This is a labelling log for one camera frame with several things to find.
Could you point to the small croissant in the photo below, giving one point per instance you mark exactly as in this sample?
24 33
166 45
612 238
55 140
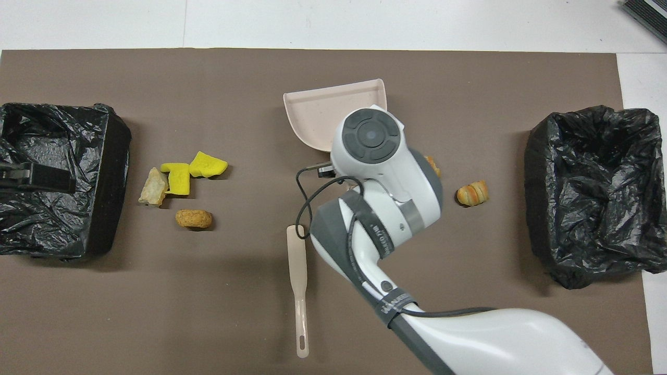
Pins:
432 167
472 194

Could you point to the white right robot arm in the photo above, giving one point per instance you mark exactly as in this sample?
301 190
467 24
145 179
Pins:
385 208

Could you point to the brown bread roll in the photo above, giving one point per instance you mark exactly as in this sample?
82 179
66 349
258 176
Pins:
194 219

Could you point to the yellow sponge piece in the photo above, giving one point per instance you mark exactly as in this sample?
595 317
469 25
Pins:
178 182
207 165

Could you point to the brown table mat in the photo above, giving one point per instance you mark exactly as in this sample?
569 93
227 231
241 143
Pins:
156 312

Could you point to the dark ribbed device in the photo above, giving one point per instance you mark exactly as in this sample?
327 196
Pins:
649 15

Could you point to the beige plastic dustpan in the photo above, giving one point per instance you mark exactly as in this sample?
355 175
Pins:
318 112

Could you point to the bin with black trash bag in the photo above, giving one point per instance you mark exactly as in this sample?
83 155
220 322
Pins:
52 229
589 208

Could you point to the pale beige bread chunk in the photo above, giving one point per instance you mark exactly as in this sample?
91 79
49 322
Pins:
152 188

